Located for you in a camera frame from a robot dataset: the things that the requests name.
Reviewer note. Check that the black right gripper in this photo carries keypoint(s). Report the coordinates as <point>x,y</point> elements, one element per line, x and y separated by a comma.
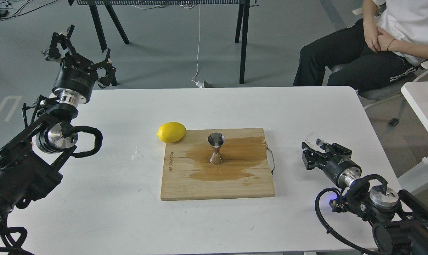
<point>335,162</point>

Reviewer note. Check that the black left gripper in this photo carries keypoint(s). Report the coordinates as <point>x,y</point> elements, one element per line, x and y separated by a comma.
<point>72,77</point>

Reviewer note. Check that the small clear glass cup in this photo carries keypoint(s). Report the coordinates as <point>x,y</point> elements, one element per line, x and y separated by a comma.
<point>314,140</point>

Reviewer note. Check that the steel double jigger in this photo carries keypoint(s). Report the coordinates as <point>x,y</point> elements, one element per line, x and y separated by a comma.
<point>216,140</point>

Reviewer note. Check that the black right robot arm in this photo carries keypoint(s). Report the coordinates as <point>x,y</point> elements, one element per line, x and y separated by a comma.
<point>398,219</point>

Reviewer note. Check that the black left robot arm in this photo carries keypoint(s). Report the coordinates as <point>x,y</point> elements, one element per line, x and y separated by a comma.
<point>30,163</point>

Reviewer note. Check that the wooden cutting board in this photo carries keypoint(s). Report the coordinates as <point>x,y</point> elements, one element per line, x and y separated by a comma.
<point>244,171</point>

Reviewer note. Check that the yellow lemon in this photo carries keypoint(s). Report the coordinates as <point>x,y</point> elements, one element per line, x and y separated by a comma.
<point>171,132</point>

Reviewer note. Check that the white side table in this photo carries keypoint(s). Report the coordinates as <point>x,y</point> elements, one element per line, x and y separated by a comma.
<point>415,180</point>

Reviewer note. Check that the seated person white shirt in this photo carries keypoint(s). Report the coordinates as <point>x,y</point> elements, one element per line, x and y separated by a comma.
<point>389,42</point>

